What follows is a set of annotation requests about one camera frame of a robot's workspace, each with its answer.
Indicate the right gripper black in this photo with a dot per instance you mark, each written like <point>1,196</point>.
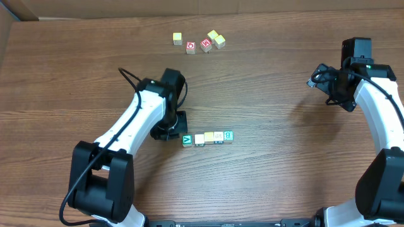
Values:
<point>342,103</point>

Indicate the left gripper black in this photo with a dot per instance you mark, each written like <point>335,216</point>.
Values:
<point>170,131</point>

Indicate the white wooden block green side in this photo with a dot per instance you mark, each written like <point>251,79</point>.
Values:
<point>187,140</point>

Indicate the white wooden block red drawing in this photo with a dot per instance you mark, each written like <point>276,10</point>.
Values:
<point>199,139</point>

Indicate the yellow wooden block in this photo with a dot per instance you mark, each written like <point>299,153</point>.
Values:
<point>212,35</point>
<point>219,41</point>
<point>209,137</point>
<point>177,38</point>

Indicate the tan wooden block blue side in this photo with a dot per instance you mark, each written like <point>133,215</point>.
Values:
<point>218,137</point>

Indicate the green wooden block letter B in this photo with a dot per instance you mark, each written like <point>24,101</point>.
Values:
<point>228,136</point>

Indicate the red wooden block letter O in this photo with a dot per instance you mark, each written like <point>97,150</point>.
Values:
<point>190,48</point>

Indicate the red wooden block letter E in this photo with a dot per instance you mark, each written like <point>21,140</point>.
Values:
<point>206,45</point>

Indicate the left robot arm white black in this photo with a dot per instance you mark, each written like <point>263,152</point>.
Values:
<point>101,179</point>

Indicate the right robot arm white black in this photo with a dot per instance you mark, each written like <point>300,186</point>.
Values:
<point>359,82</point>

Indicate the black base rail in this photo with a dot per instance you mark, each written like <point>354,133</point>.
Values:
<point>304,222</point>

